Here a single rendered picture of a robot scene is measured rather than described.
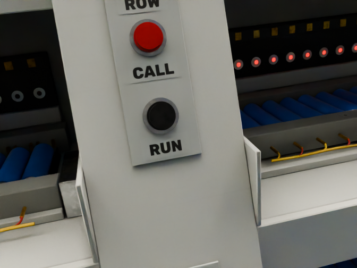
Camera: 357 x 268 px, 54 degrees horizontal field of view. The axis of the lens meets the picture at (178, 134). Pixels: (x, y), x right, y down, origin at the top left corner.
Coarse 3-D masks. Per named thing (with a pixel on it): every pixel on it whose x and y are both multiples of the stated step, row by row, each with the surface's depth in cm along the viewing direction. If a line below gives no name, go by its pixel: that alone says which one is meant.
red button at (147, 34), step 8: (144, 24) 19; (152, 24) 19; (136, 32) 19; (144, 32) 19; (152, 32) 19; (160, 32) 19; (136, 40) 19; (144, 40) 19; (152, 40) 19; (160, 40) 19; (144, 48) 19; (152, 48) 19
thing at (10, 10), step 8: (0, 0) 19; (8, 0) 19; (16, 0) 19; (24, 0) 19; (32, 0) 19; (40, 0) 19; (48, 0) 20; (0, 8) 19; (8, 8) 19; (16, 8) 19; (24, 8) 19; (32, 8) 19; (40, 8) 20; (48, 8) 20
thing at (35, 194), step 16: (48, 176) 24; (0, 192) 23; (16, 192) 23; (32, 192) 23; (48, 192) 23; (0, 208) 23; (16, 208) 23; (32, 208) 23; (48, 208) 24; (16, 224) 22; (32, 224) 22
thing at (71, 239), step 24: (0, 120) 34; (24, 120) 35; (48, 120) 35; (72, 144) 36; (72, 168) 24; (72, 192) 23; (72, 216) 24; (0, 240) 22; (24, 240) 22; (48, 240) 22; (72, 240) 21; (0, 264) 20; (24, 264) 20; (48, 264) 20; (72, 264) 20; (96, 264) 19
